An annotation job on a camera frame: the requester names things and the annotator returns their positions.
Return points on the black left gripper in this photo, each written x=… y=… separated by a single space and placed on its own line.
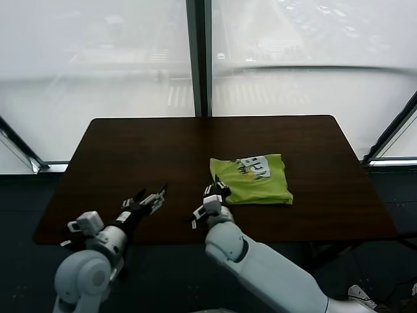
x=130 y=215

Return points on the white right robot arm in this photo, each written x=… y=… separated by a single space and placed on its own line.
x=260 y=267

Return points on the dark grey vertical window post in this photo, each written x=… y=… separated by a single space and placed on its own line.
x=200 y=58

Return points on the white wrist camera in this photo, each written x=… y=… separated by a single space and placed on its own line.
x=88 y=223
x=208 y=205

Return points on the grey robot torso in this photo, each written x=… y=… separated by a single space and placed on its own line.
x=220 y=309

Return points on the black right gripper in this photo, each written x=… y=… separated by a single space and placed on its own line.
x=224 y=195

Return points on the slanted grey window frame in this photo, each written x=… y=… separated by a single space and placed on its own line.
x=23 y=145

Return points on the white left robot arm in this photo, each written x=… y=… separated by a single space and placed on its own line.
x=91 y=267

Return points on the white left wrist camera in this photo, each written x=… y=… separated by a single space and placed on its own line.
x=88 y=223

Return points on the grey curved outdoor rail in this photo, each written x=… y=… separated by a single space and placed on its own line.
x=309 y=68

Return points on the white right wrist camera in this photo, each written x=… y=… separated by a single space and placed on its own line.
x=208 y=205

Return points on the white sneaker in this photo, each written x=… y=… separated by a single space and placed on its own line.
x=361 y=298

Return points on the lime green printed t-shirt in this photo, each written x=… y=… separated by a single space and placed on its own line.
x=257 y=182

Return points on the slanted dark window frame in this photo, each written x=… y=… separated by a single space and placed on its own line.
x=391 y=133

